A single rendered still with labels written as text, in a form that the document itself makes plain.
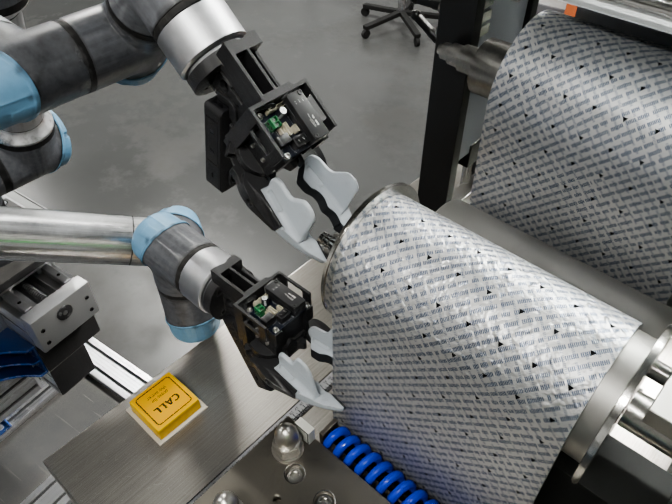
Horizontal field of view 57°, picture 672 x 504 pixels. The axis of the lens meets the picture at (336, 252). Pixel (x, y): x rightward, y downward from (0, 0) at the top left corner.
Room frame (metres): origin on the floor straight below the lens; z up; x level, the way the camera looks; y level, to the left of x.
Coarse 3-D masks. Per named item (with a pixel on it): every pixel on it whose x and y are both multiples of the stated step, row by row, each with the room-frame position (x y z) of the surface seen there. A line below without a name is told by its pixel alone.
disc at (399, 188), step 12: (384, 192) 0.44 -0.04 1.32; (396, 192) 0.45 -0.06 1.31; (408, 192) 0.47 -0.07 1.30; (372, 204) 0.43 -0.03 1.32; (360, 216) 0.42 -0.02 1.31; (348, 228) 0.40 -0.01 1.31; (336, 240) 0.40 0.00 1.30; (336, 252) 0.39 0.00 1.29; (324, 276) 0.38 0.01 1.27; (324, 288) 0.38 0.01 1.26; (324, 300) 0.38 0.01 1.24
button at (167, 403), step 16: (160, 384) 0.50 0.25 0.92; (176, 384) 0.50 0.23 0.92; (144, 400) 0.47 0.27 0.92; (160, 400) 0.47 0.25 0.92; (176, 400) 0.47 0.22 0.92; (192, 400) 0.47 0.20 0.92; (144, 416) 0.45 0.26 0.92; (160, 416) 0.45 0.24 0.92; (176, 416) 0.45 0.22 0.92; (160, 432) 0.43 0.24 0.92
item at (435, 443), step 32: (352, 352) 0.37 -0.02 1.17; (352, 384) 0.37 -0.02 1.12; (384, 384) 0.34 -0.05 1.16; (416, 384) 0.32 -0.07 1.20; (352, 416) 0.37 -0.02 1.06; (384, 416) 0.34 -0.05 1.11; (416, 416) 0.31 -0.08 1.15; (448, 416) 0.29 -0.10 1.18; (384, 448) 0.34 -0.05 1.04; (416, 448) 0.31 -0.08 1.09; (448, 448) 0.29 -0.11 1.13; (480, 448) 0.27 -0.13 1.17; (512, 448) 0.25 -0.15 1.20; (416, 480) 0.31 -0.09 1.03; (448, 480) 0.28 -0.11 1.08; (480, 480) 0.26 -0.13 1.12; (512, 480) 0.25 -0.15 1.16; (544, 480) 0.23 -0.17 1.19
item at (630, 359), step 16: (640, 336) 0.29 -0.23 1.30; (624, 352) 0.27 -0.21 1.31; (640, 352) 0.27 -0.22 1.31; (624, 368) 0.26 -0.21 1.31; (608, 384) 0.25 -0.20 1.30; (624, 384) 0.25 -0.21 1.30; (592, 400) 0.24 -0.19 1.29; (608, 400) 0.24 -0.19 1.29; (592, 416) 0.24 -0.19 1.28; (608, 416) 0.23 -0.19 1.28; (576, 432) 0.23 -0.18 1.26; (592, 432) 0.23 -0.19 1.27; (576, 448) 0.23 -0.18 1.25
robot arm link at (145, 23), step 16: (112, 0) 0.58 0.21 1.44; (128, 0) 0.56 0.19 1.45; (144, 0) 0.55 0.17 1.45; (160, 0) 0.54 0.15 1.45; (176, 0) 0.54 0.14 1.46; (192, 0) 0.54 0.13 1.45; (128, 16) 0.57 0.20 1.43; (144, 16) 0.55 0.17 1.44; (160, 16) 0.54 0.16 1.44; (144, 32) 0.58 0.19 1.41; (160, 32) 0.54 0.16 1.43
